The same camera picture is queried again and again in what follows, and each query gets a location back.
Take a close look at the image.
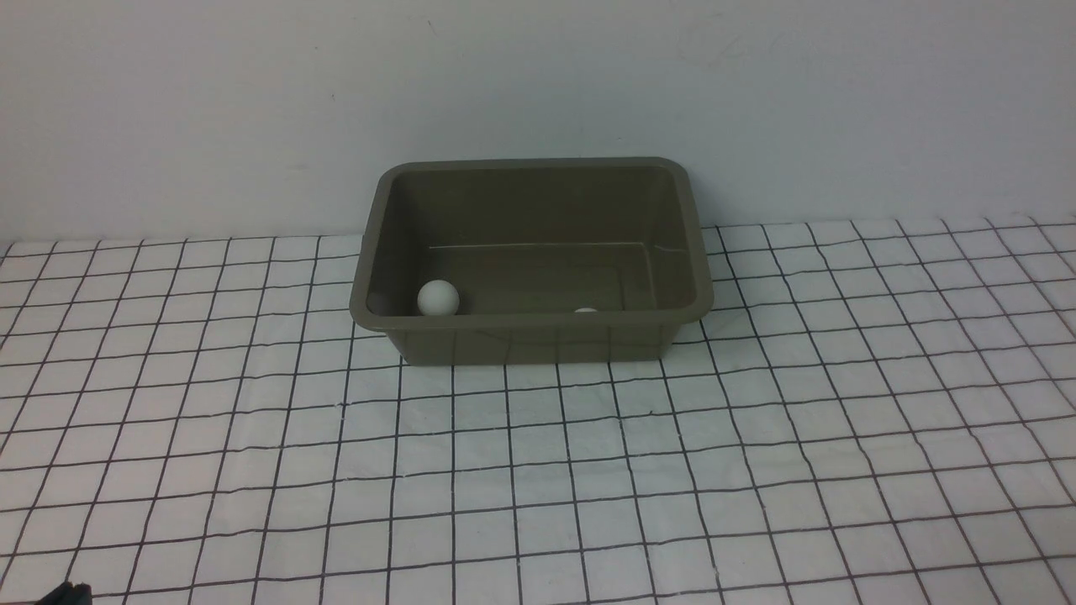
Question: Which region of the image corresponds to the olive green plastic bin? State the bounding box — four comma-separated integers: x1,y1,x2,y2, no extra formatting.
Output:
350,157,714,366

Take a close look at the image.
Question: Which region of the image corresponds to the white black-grid tablecloth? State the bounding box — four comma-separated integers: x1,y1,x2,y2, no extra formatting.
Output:
1,217,1075,604

